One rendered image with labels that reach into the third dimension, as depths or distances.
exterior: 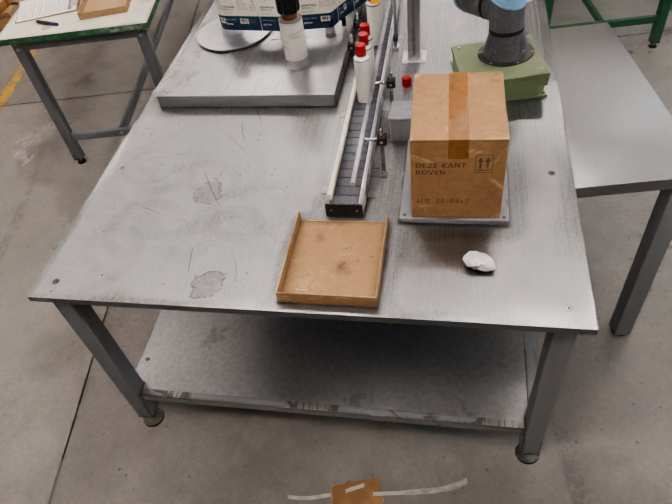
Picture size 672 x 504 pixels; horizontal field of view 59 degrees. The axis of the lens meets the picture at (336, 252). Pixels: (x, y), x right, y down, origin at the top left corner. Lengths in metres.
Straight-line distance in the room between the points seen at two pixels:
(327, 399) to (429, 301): 0.70
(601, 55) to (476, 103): 0.90
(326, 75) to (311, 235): 0.76
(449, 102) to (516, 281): 0.49
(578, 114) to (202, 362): 1.55
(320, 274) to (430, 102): 0.54
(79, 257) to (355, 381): 0.98
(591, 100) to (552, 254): 0.71
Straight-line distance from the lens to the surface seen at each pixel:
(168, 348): 2.36
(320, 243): 1.67
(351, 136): 1.94
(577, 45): 2.50
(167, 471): 2.37
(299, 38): 2.27
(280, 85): 2.25
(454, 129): 1.54
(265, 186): 1.89
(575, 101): 2.19
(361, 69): 2.01
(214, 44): 2.58
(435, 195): 1.63
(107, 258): 1.86
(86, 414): 2.62
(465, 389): 2.09
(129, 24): 3.16
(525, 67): 2.18
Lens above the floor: 2.04
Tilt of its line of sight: 47 degrees down
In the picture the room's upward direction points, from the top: 10 degrees counter-clockwise
